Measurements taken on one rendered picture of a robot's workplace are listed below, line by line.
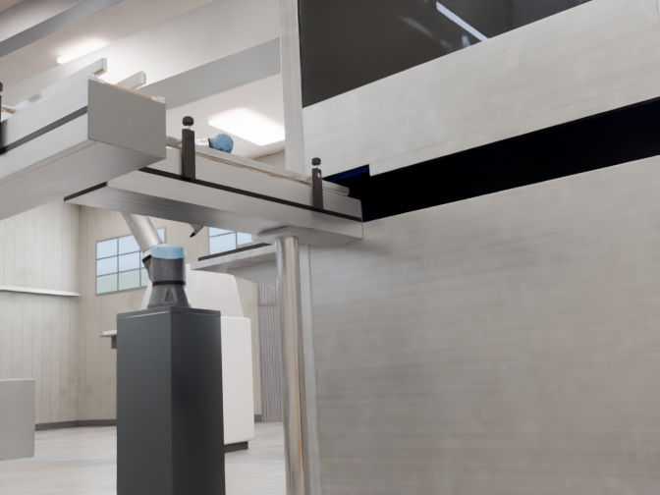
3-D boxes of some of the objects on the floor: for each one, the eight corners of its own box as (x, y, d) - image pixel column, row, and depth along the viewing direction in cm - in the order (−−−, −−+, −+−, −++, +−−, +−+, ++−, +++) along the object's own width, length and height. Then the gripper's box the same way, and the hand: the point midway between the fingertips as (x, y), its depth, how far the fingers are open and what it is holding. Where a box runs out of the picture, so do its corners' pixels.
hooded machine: (196, 459, 557) (192, 251, 588) (122, 459, 594) (122, 263, 625) (257, 448, 630) (251, 263, 661) (189, 448, 666) (186, 273, 697)
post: (344, 611, 165) (301, -181, 204) (327, 619, 160) (286, -193, 199) (322, 607, 169) (284, -169, 208) (305, 614, 164) (269, -181, 203)
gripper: (207, 197, 279) (176, 231, 268) (213, 168, 262) (179, 202, 252) (225, 209, 278) (193, 244, 267) (232, 181, 262) (198, 216, 251)
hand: (192, 228), depth 259 cm, fingers open, 14 cm apart
